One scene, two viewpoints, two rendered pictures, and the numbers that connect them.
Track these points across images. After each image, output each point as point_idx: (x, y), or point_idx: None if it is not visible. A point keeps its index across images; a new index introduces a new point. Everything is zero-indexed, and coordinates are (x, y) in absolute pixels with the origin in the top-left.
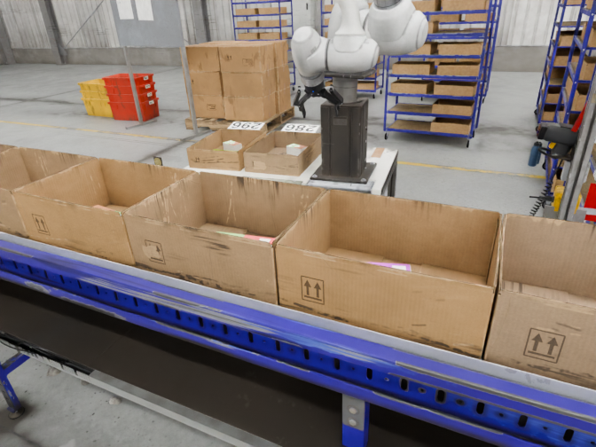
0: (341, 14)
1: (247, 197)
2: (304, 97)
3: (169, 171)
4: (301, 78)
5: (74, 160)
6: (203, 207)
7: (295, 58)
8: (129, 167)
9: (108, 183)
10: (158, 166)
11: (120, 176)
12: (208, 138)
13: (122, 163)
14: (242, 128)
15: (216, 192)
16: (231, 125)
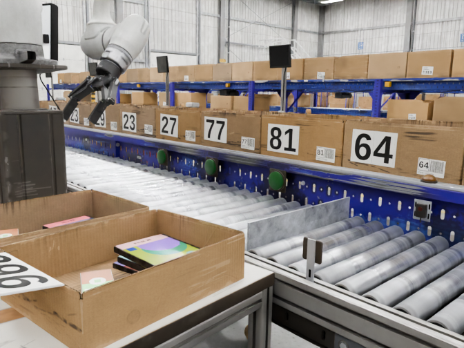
0: (108, 7)
1: (234, 126)
2: (107, 91)
3: (279, 119)
4: (128, 65)
5: (373, 128)
6: (260, 141)
7: (146, 43)
8: (313, 123)
9: (337, 143)
10: (288, 117)
11: (324, 133)
12: (160, 273)
13: (318, 121)
14: (27, 268)
15: (250, 127)
16: (34, 285)
